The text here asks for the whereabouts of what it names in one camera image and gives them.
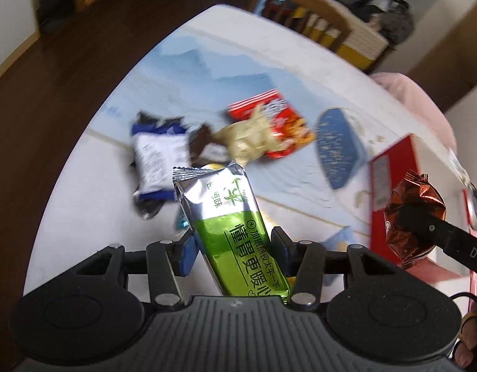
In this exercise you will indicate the red cardboard box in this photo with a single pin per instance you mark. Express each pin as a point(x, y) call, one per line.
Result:
point(386, 171)

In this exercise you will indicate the copper foil snack bag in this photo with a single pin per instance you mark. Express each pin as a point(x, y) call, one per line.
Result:
point(411, 202)

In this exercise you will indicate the person's hand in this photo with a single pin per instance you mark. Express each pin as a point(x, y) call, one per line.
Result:
point(465, 350)

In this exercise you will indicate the silver desk lamp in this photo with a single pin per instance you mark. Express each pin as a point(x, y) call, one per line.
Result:
point(471, 203)

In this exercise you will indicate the red lion chips bag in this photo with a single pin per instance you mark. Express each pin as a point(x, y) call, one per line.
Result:
point(286, 124)

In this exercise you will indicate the blue white snack packet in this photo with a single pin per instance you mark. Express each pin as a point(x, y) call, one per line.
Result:
point(159, 145)

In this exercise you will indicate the green silver snack packet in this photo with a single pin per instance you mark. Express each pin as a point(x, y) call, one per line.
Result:
point(223, 214)

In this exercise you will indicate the light blue snack packet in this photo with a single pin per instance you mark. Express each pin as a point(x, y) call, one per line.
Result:
point(340, 240)

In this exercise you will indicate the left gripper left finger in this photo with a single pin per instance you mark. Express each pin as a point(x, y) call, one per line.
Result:
point(167, 260)

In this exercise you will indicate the wooden dining chair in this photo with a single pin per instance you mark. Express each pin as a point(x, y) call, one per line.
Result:
point(317, 20)

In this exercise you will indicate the cream yellow snack bag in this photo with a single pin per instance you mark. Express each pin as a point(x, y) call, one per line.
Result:
point(250, 139)

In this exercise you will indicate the sofa with cream cover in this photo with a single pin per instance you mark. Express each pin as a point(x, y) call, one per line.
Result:
point(377, 28)

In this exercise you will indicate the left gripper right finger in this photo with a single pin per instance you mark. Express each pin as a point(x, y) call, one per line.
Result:
point(304, 260)

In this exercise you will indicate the dark brown snack packet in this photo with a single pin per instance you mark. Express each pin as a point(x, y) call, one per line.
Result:
point(204, 150)

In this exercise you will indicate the blue candy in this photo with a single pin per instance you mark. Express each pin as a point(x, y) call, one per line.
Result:
point(181, 222)

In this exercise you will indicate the pink padded chair cover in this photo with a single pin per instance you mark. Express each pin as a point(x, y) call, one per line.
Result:
point(417, 102)

